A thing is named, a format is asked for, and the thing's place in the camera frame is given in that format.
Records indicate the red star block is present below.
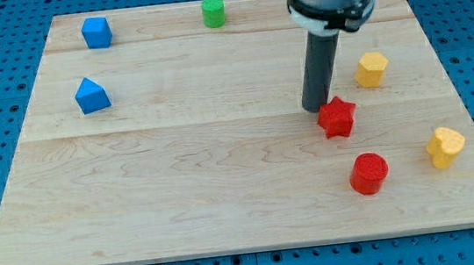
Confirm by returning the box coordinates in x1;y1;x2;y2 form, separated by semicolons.
318;97;356;139

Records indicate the wooden board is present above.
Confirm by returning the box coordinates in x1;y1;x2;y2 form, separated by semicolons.
0;0;474;265

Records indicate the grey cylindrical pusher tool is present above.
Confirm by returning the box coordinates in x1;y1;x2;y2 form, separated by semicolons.
301;32;338;113

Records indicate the green cylinder block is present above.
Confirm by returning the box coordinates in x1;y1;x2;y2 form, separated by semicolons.
201;0;226;28

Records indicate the red cylinder block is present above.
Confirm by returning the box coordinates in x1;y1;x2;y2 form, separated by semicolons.
349;152;389;195

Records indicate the blue triangular block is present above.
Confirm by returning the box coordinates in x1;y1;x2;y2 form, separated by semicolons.
75;78;111;115

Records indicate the yellow hexagon block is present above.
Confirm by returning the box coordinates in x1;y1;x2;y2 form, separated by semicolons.
355;52;389;88

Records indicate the blue cube block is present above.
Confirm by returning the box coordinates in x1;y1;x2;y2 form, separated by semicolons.
82;17;112;49

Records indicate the yellow heart block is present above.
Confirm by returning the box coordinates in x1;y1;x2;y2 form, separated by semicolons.
426;126;466;169

